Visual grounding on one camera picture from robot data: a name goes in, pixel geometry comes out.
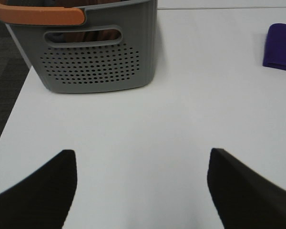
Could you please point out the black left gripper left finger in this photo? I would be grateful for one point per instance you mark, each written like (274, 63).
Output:
(44, 198)

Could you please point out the grey perforated laundry basket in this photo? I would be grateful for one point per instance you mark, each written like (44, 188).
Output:
(112, 50)

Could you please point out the orange basket handle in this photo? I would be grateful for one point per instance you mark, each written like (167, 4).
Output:
(31, 15)

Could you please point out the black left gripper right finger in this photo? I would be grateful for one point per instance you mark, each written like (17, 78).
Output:
(243, 198)

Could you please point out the purple towel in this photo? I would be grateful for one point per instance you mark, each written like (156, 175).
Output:
(275, 47)

